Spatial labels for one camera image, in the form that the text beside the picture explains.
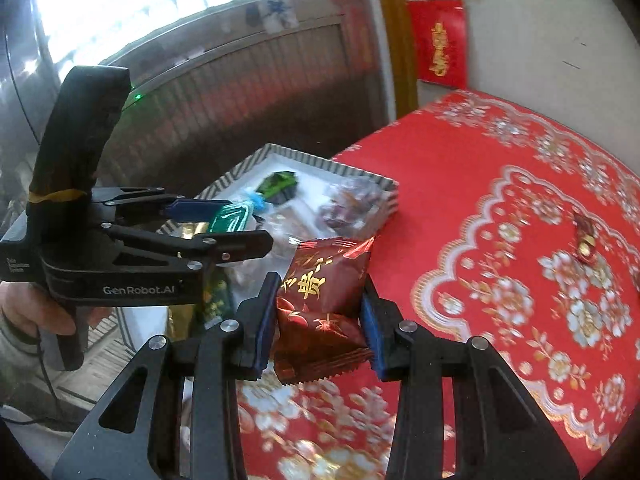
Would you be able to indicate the red floral tablecloth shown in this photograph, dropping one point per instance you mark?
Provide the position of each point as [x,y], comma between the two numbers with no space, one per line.
[450,185]

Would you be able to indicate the small green lidded tub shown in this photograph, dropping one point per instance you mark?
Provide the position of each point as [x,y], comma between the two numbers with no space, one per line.
[227,217]

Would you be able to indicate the blue white snack packet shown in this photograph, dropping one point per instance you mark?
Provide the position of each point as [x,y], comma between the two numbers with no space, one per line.
[256,202]

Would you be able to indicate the person's left hand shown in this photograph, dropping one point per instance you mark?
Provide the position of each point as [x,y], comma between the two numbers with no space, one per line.
[27,307]

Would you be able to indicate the clear packet of brown snack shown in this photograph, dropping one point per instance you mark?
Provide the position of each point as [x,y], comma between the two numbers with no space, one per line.
[290,225]
[352,205]

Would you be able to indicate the yellow wooden door frame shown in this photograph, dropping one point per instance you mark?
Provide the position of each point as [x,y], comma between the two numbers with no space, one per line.
[397,35]

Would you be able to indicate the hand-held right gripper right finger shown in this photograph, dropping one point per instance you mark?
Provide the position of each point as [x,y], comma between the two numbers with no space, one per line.
[372,330]

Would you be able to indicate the dark red gold-print packet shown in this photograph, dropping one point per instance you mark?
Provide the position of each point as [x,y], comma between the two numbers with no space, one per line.
[320,300]

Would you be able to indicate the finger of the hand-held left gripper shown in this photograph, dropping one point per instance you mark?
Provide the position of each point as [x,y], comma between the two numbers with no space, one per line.
[195,209]
[235,245]

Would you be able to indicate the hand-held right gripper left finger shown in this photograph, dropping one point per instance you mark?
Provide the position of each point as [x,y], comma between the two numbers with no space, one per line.
[267,325]

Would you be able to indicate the red envelope on wall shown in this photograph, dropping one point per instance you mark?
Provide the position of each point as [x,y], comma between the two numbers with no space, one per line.
[440,42]

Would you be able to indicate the red paper strip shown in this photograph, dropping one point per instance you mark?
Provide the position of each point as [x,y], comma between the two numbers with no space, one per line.
[355,10]

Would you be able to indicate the red wrapped candy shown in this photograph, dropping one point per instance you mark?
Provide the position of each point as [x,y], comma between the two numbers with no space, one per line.
[585,237]

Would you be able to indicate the person's left forearm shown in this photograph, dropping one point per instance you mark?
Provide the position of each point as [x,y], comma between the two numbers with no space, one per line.
[15,360]

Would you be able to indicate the striped cardboard box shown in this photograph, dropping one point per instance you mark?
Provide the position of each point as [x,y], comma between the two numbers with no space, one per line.
[310,167]

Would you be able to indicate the dark green gold-print packet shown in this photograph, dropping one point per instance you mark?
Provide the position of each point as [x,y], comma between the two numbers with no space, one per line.
[215,295]

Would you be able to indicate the green black small packet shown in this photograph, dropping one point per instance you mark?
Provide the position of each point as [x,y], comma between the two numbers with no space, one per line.
[277,186]

